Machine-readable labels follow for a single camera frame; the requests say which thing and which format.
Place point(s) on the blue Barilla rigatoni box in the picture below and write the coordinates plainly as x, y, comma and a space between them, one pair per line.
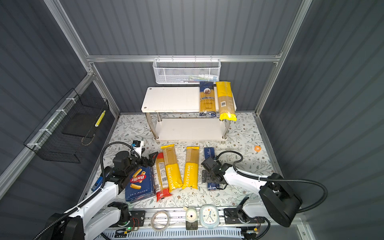
141, 185

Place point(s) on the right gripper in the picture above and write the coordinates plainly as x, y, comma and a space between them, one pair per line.
205, 174

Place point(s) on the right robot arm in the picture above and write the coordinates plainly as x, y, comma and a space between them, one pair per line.
277, 199

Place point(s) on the yellow marker pen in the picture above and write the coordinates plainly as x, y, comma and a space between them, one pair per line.
100, 118

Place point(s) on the red-ended spaghetti bag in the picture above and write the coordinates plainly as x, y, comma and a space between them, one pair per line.
160, 178

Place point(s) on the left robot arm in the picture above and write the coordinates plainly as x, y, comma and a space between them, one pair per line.
89, 218

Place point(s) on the black wire basket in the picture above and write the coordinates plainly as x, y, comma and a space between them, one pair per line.
70, 131

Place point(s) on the blue stapler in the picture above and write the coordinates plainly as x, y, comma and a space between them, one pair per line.
97, 184

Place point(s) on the white two-tier shelf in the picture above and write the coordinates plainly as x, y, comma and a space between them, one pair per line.
180, 100

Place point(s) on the dark blue spaghetti bag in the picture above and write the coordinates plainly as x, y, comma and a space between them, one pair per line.
207, 100

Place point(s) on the pens in white basket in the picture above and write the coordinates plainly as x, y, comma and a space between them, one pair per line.
198, 78

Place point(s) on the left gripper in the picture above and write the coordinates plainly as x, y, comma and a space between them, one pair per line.
150, 160

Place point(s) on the mint alarm clock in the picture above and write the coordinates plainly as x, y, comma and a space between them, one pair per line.
209, 216

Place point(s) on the yellow pastatime spaghetti bag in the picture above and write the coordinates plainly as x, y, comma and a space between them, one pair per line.
191, 168
172, 167

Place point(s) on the yellow spaghetti bag with barcode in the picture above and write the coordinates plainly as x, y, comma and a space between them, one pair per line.
226, 101

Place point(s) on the white wire mesh basket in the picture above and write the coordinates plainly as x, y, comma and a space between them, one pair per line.
166, 73

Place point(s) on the blue Barilla spaghetti box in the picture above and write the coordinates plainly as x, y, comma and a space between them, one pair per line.
209, 152

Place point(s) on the orange round token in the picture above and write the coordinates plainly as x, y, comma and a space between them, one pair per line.
258, 148

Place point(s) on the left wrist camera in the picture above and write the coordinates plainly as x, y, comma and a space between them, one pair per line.
138, 147

